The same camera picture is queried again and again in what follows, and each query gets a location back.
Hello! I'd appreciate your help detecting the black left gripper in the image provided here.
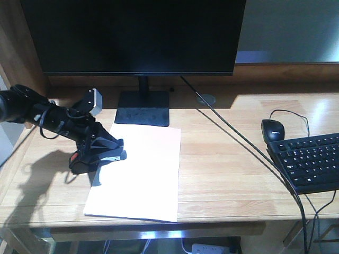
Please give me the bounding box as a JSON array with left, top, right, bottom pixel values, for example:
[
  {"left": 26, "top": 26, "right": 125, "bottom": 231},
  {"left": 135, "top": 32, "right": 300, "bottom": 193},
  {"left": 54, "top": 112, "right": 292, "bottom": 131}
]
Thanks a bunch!
[{"left": 37, "top": 104, "right": 124, "bottom": 172}]

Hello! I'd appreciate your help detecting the black orange stapler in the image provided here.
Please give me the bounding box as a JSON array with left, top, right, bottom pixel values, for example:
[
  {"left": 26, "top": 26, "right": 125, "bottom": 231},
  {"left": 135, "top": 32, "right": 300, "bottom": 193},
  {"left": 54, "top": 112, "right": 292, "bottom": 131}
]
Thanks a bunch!
[{"left": 72, "top": 148, "right": 127, "bottom": 175}]

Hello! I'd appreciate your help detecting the white paper sheet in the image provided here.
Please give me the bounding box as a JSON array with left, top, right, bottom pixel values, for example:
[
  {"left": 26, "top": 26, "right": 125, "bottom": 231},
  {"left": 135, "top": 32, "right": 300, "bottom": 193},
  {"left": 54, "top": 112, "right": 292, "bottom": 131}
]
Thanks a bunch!
[{"left": 84, "top": 124, "right": 181, "bottom": 222}]

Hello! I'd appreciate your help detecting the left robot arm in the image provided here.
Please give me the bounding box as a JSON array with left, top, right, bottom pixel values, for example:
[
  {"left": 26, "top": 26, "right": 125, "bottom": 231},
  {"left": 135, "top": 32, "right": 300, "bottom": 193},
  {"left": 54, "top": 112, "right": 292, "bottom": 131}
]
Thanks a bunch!
[{"left": 1, "top": 85, "right": 127, "bottom": 175}]

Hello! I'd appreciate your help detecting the wooden computer desk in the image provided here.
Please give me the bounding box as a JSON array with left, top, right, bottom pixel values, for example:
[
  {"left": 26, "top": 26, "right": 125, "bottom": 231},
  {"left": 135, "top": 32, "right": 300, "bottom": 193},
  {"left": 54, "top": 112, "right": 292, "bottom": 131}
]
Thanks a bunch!
[{"left": 0, "top": 0, "right": 339, "bottom": 254}]

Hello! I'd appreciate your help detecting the black monitor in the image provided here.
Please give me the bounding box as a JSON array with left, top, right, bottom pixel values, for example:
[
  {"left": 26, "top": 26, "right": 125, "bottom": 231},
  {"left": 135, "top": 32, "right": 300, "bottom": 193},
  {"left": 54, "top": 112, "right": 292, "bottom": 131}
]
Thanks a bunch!
[{"left": 21, "top": 1, "right": 246, "bottom": 126}]

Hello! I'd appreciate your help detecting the white power strip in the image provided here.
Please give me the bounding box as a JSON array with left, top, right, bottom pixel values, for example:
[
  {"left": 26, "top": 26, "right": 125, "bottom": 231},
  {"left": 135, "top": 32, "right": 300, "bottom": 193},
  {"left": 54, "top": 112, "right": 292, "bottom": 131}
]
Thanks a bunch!
[{"left": 192, "top": 243, "right": 229, "bottom": 254}]

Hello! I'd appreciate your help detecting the black computer mouse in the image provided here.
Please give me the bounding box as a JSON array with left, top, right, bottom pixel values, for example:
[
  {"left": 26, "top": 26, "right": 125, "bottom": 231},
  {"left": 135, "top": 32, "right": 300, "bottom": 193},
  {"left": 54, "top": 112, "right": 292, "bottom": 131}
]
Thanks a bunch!
[{"left": 261, "top": 119, "right": 285, "bottom": 143}]

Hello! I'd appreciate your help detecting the black keyboard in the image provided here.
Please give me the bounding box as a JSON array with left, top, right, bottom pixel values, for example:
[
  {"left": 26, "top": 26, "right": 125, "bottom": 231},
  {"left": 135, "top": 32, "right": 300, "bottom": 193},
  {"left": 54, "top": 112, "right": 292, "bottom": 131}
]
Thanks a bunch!
[{"left": 267, "top": 133, "right": 338, "bottom": 194}]

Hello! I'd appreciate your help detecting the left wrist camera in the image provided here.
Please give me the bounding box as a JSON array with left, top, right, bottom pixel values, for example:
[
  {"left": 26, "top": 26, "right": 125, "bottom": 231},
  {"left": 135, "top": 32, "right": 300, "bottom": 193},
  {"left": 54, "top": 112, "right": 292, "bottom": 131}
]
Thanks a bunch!
[{"left": 81, "top": 88, "right": 103, "bottom": 116}]

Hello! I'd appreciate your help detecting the thin black mouse cable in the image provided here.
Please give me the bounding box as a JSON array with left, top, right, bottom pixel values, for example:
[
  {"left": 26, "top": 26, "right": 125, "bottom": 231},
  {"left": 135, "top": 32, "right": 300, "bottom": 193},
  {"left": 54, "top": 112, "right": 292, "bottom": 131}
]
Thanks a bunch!
[{"left": 268, "top": 108, "right": 310, "bottom": 138}]

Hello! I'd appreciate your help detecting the black monitor cable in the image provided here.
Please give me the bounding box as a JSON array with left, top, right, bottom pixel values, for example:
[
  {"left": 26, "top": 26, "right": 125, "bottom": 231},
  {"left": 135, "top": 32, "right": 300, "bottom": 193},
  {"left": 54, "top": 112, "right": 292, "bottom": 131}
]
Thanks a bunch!
[{"left": 180, "top": 76, "right": 310, "bottom": 254}]

